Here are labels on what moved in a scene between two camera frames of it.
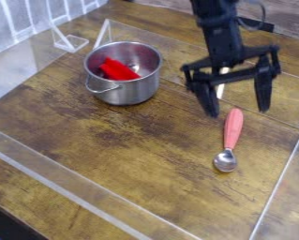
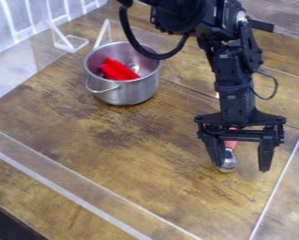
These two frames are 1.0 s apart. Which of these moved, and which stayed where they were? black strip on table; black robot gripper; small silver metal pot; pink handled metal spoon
Moved: black robot gripper
Stayed: small silver metal pot; pink handled metal spoon; black strip on table
